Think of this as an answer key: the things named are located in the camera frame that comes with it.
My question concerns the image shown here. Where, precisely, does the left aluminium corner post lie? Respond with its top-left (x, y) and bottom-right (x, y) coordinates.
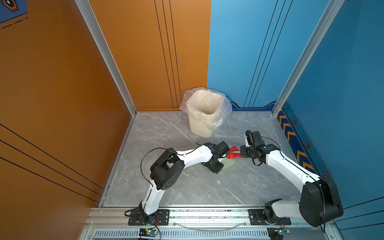
top-left (75, 0), bottom-right (137, 117)

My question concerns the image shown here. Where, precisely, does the clear plastic bin liner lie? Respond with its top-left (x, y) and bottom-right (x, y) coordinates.
top-left (180, 88), bottom-right (233, 131)

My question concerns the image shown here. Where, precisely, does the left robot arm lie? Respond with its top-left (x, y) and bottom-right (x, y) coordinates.
top-left (138, 142), bottom-right (230, 223)

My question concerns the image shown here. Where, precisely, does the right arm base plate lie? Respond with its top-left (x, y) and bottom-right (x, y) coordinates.
top-left (248, 209), bottom-right (292, 226)

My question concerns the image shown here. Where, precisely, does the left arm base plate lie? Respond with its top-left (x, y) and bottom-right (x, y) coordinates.
top-left (125, 208), bottom-right (170, 226)

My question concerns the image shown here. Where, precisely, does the aluminium corner post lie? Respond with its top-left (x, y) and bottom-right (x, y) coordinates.
top-left (75, 0), bottom-right (137, 117)
top-left (272, 0), bottom-right (345, 118)

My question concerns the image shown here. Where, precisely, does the right circuit board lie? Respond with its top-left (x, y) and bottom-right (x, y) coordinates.
top-left (267, 228), bottom-right (291, 240)

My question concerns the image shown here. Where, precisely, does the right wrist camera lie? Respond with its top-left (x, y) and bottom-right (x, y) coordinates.
top-left (245, 131), bottom-right (254, 147)

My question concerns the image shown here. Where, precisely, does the green plastic dustpan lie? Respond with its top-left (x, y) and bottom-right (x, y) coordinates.
top-left (221, 158), bottom-right (237, 171)

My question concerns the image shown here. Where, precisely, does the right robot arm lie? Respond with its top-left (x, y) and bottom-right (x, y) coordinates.
top-left (241, 131), bottom-right (344, 227)

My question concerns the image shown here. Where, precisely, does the left green circuit board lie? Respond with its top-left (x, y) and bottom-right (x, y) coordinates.
top-left (139, 229), bottom-right (160, 239)

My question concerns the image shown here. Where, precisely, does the right aluminium corner post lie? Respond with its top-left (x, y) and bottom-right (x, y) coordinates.
top-left (272, 0), bottom-right (345, 118)

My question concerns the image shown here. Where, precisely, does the cream plastic trash bin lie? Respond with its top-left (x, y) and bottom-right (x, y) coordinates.
top-left (184, 88), bottom-right (227, 138)

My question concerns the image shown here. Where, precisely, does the red paper scrap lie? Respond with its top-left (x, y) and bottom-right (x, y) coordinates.
top-left (226, 146), bottom-right (241, 159)

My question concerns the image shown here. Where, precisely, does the aluminium front rail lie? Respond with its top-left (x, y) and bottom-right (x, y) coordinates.
top-left (79, 206), bottom-right (343, 240)

